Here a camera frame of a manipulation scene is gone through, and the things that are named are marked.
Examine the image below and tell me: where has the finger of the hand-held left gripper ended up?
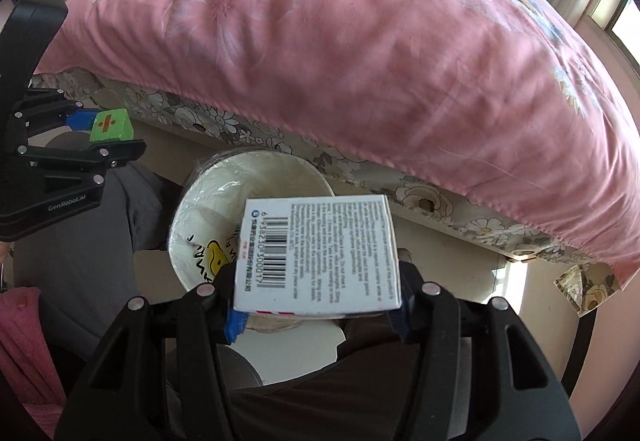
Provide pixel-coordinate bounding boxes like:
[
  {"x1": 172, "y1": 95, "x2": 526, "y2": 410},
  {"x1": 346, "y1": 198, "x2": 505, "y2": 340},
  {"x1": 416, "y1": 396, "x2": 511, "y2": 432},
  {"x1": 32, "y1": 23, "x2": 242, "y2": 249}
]
[
  {"x1": 12, "y1": 88, "x2": 99, "y2": 132},
  {"x1": 15, "y1": 138, "x2": 147, "y2": 172}
]

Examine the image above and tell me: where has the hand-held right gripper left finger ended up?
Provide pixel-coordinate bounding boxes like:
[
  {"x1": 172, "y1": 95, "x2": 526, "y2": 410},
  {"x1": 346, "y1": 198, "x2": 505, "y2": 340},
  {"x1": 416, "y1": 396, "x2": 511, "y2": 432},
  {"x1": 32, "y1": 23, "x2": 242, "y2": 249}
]
[{"x1": 54, "y1": 266, "x2": 251, "y2": 441}]

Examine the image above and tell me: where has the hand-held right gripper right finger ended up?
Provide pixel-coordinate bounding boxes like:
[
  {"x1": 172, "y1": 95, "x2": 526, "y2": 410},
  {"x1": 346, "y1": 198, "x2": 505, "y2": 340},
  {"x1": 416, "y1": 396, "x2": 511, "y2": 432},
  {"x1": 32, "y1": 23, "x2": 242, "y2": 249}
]
[{"x1": 387, "y1": 263, "x2": 583, "y2": 441}]

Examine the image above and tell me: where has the bright green block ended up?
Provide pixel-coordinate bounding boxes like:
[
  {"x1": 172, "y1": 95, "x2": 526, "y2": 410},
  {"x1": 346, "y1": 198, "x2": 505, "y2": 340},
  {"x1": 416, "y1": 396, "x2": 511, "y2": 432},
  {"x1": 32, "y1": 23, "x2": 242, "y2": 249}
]
[{"x1": 90, "y1": 109, "x2": 135, "y2": 144}]

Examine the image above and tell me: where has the white box with red stripes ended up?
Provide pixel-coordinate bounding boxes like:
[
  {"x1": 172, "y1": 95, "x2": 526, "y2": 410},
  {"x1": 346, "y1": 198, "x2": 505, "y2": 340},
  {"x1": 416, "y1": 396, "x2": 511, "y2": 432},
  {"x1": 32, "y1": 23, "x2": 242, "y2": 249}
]
[{"x1": 232, "y1": 195, "x2": 403, "y2": 315}]

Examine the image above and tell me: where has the cream trash bin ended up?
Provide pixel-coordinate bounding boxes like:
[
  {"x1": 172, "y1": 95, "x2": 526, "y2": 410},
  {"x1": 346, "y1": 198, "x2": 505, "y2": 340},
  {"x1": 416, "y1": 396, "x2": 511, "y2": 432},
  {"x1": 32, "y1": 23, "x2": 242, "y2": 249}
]
[{"x1": 167, "y1": 148, "x2": 351, "y2": 369}]

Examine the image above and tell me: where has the person's right leg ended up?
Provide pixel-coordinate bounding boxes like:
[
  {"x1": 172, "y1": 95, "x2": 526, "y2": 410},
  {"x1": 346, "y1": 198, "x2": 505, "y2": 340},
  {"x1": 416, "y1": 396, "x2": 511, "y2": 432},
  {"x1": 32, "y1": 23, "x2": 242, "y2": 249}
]
[{"x1": 220, "y1": 311, "x2": 476, "y2": 441}]

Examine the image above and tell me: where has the person's leg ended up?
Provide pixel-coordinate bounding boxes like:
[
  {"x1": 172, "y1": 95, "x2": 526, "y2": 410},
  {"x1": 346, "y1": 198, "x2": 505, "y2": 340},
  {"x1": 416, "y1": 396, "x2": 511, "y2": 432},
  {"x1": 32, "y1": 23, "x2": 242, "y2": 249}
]
[
  {"x1": 220, "y1": 311, "x2": 476, "y2": 441},
  {"x1": 12, "y1": 131, "x2": 183, "y2": 372}
]

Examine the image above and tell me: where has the person's left leg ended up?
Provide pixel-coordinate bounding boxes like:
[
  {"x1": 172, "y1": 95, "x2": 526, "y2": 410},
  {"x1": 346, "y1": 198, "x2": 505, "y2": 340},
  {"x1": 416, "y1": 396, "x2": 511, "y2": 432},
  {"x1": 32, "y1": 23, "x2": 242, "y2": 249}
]
[{"x1": 12, "y1": 131, "x2": 183, "y2": 372}]

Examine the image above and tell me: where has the grey floral bed sheet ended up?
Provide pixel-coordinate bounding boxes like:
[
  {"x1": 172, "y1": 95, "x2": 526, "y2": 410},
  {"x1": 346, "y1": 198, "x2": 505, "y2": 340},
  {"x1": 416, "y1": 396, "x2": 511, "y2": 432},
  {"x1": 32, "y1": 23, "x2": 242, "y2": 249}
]
[{"x1": 27, "y1": 68, "x2": 621, "y2": 319}]

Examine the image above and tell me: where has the pink quilted jacket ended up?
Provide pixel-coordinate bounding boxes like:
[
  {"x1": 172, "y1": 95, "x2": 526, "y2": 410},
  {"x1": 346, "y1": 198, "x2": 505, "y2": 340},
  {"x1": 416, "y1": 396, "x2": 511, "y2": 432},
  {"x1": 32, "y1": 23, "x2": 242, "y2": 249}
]
[{"x1": 0, "y1": 287, "x2": 68, "y2": 438}]

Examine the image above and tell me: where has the pink floral blanket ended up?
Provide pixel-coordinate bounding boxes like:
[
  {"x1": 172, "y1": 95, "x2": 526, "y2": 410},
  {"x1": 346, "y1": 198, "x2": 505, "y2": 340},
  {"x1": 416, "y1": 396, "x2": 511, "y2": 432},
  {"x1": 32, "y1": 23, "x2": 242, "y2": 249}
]
[{"x1": 35, "y1": 0, "x2": 640, "y2": 283}]

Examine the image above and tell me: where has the window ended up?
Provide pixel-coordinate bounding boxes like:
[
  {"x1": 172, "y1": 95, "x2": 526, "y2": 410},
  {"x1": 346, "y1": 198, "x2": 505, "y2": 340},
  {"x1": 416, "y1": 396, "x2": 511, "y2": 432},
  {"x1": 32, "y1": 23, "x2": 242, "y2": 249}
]
[{"x1": 587, "y1": 0, "x2": 640, "y2": 69}]

